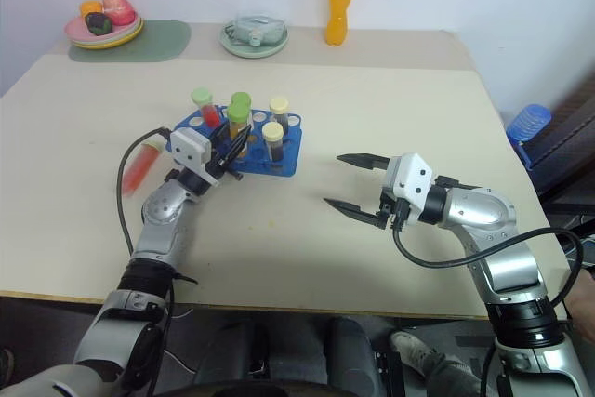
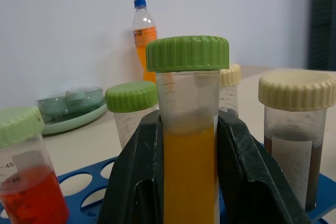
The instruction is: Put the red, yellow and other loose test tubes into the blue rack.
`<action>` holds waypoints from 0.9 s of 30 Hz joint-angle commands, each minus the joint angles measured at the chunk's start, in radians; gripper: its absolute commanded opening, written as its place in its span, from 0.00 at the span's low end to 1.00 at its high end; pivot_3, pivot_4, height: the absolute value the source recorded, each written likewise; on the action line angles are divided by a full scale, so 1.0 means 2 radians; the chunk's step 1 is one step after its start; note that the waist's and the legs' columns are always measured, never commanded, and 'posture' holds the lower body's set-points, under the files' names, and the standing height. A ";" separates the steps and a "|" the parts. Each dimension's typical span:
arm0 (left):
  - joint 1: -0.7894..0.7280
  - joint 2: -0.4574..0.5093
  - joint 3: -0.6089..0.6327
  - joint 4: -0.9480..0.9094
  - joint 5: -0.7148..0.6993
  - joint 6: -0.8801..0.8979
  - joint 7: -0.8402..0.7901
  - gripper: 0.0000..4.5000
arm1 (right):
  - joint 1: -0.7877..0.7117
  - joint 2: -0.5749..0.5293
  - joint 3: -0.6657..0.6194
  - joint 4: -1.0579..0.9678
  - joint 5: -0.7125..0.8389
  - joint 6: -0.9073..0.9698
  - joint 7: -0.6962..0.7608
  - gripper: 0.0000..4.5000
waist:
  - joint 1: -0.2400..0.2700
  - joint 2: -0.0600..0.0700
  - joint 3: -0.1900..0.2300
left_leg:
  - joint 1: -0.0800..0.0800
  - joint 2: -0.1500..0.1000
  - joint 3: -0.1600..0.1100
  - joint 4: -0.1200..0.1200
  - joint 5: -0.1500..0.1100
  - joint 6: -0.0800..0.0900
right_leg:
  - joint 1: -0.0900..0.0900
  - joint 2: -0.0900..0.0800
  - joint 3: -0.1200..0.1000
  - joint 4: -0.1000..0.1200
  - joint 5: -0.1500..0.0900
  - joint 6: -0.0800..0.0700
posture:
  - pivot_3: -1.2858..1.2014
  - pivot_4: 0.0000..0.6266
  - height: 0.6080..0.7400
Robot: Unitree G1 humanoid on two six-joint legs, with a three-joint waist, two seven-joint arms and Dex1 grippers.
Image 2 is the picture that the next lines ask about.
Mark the brown liquid tube cream cap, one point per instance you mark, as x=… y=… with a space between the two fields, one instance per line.
x=294 y=140

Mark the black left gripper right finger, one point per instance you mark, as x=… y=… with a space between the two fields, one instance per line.
x=252 y=171

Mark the red liquid tube green cap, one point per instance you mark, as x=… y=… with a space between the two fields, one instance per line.
x=29 y=182

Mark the blue test tube rack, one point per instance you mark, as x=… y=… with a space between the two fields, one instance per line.
x=78 y=182

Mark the dark mesh panel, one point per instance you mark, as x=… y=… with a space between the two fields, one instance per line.
x=321 y=19

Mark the yellow liquid tube green cap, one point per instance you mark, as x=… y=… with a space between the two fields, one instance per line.
x=187 y=155

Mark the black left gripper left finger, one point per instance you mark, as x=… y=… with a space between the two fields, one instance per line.
x=131 y=171

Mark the light green plate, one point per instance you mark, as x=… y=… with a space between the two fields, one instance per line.
x=76 y=119

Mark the dark liquid tube cream cap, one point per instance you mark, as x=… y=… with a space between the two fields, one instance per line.
x=229 y=90

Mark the empty tube green cap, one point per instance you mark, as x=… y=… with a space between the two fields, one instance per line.
x=131 y=103

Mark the orange soda bottle blue cap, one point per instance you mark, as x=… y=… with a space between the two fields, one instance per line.
x=144 y=43

